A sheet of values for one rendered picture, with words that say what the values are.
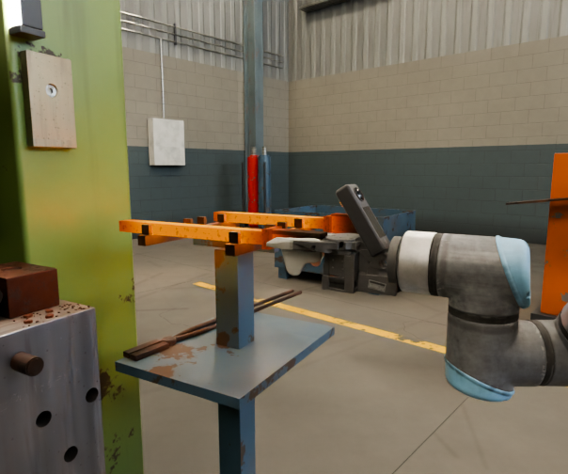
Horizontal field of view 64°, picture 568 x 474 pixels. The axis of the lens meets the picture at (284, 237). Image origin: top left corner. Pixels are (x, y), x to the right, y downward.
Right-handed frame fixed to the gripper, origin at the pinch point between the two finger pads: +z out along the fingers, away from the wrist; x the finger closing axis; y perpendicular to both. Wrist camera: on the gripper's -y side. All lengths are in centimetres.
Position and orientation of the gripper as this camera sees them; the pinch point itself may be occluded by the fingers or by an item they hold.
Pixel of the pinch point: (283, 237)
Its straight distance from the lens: 76.5
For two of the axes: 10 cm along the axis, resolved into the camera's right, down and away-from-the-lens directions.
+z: -8.8, -0.7, 4.8
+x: 4.8, -1.3, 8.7
